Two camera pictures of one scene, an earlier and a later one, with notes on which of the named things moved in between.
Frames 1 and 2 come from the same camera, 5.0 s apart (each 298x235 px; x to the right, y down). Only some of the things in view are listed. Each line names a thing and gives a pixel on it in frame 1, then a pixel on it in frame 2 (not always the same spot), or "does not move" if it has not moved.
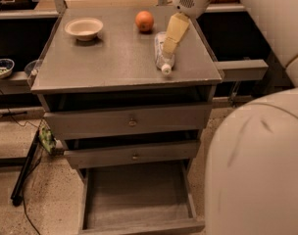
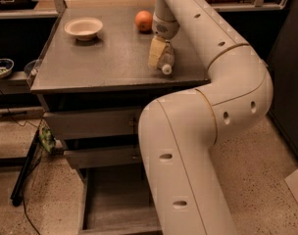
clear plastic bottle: x=163 y=62 does not move
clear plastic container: x=32 y=68 does not move
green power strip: x=47 y=137 does not move
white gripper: x=194 y=2 -> x=165 y=27
